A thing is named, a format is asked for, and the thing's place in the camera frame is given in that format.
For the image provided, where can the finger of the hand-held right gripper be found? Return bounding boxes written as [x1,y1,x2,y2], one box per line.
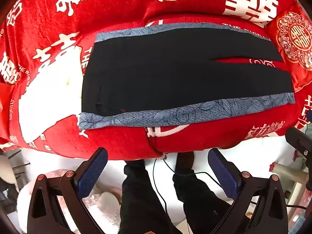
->
[285,126,312,162]

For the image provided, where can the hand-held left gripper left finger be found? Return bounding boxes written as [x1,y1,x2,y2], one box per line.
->
[26,147,109,234]

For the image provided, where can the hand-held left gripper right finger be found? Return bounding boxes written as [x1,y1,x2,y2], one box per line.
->
[208,148,289,234]

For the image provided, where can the black pants with blue trim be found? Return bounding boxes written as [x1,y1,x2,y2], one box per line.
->
[78,22,296,130]

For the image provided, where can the white fluffy rug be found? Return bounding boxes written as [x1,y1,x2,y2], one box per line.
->
[17,169,123,234]

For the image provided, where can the operator legs in black trousers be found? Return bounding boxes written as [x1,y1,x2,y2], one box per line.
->
[173,151,246,234]

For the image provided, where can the person's left leg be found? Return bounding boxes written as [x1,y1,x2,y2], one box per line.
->
[119,160,181,234]

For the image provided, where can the white chair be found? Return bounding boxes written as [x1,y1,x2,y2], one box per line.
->
[0,155,20,193]

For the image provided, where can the red cushion with gold ornament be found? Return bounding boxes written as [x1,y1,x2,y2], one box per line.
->
[264,0,312,93]

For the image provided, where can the red printed blanket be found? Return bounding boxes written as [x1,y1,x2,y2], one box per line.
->
[0,0,312,161]

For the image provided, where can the beige scratching post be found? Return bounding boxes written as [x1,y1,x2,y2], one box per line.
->
[269,161,308,184]

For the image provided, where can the black cable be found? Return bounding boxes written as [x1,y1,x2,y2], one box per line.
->
[152,158,220,234]

